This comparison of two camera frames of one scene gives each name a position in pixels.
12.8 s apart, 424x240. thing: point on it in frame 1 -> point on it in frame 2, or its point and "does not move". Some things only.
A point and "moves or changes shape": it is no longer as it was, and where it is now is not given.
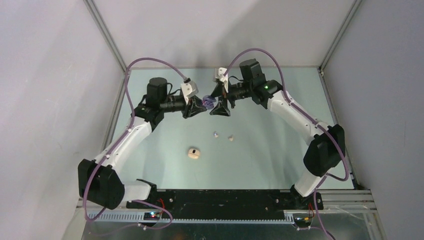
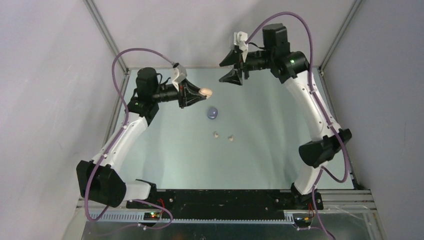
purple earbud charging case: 208,101 moves or changes shape
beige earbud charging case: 193,153 -> 205,91
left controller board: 154,216 does not move
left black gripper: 192,108 -> 186,95
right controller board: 302,220 does not move
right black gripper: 221,108 -> 234,76
